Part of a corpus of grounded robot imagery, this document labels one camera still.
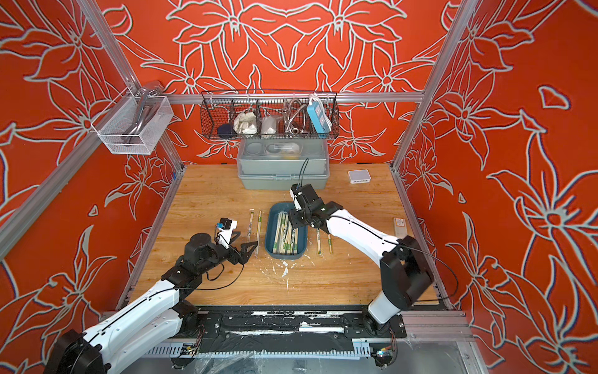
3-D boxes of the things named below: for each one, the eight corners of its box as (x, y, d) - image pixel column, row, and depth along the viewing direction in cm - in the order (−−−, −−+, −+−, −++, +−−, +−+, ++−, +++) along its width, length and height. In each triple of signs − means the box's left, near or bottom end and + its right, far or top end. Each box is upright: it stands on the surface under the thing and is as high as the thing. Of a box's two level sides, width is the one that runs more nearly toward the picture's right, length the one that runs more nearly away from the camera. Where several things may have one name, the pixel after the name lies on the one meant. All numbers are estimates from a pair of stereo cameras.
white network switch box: (350, 183, 115) (351, 179, 113) (348, 173, 120) (349, 169, 117) (370, 183, 115) (371, 179, 113) (367, 173, 120) (368, 169, 117)
